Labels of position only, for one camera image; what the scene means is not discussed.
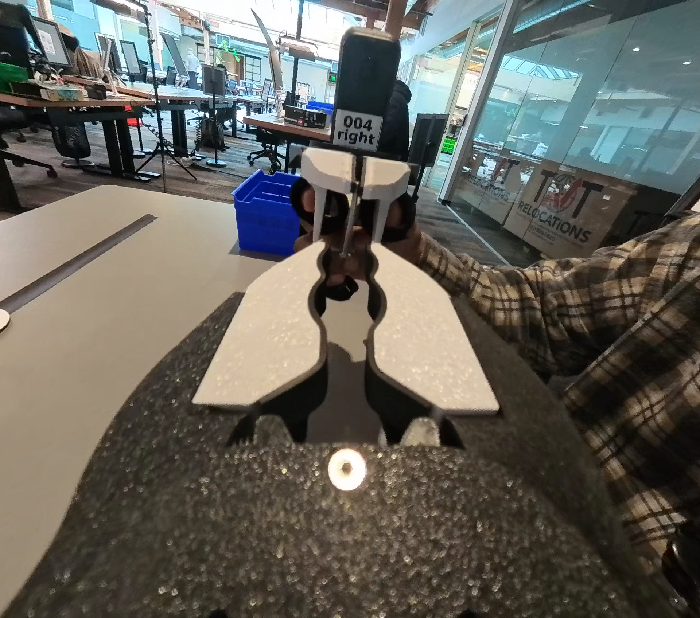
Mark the person's right hand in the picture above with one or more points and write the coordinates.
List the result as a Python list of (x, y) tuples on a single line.
[(358, 246)]

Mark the black monitor on stand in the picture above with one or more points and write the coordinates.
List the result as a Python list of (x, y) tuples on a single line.
[(429, 137)]

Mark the wooden desk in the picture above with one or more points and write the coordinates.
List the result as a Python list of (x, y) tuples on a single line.
[(82, 103)]

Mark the thin metal bolt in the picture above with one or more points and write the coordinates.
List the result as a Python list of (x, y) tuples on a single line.
[(350, 219)]

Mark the black box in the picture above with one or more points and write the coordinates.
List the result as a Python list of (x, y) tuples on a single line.
[(306, 116)]

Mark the small monitor on pole stand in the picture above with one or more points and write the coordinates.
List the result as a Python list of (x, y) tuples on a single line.
[(213, 81)]

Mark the dark backpack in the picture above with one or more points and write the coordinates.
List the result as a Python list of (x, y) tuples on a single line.
[(212, 133)]

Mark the green plastic crate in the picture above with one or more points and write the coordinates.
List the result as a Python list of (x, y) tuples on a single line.
[(13, 71)]

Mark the black computer monitor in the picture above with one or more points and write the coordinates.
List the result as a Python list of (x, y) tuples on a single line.
[(13, 38)]

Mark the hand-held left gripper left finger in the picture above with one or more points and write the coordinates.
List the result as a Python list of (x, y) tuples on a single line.
[(262, 344)]

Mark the teal tissue box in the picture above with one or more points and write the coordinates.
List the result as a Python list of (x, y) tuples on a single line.
[(61, 93)]

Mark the blue plastic bin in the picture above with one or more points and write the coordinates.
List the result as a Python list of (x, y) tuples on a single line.
[(268, 219)]

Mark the printed cardboard box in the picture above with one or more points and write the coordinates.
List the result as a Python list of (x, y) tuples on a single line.
[(495, 186), (569, 219)]

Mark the upright display panel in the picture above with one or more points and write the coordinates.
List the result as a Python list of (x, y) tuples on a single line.
[(50, 41)]

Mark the black tripod light stand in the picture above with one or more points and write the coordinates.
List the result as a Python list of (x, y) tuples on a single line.
[(156, 153)]

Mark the person's right forearm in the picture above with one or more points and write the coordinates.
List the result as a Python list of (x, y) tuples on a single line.
[(601, 328)]

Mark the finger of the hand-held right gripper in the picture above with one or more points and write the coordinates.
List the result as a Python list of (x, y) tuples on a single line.
[(328, 170), (388, 178)]

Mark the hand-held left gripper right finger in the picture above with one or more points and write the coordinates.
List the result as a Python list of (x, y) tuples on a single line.
[(432, 350)]

